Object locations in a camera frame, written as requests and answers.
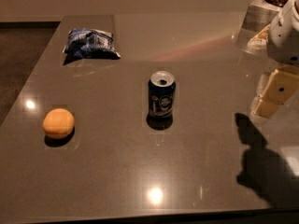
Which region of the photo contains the grey metal box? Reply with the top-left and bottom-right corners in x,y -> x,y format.
242,0 -> 280,32

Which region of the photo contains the orange fruit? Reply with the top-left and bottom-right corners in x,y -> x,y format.
43,108 -> 75,139

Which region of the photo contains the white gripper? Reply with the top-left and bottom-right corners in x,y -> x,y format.
248,0 -> 299,119

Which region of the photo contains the blue chip bag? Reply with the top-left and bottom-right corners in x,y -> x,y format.
63,28 -> 121,59

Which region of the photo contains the dark blue pepsi can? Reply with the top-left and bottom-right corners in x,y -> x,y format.
148,71 -> 176,119

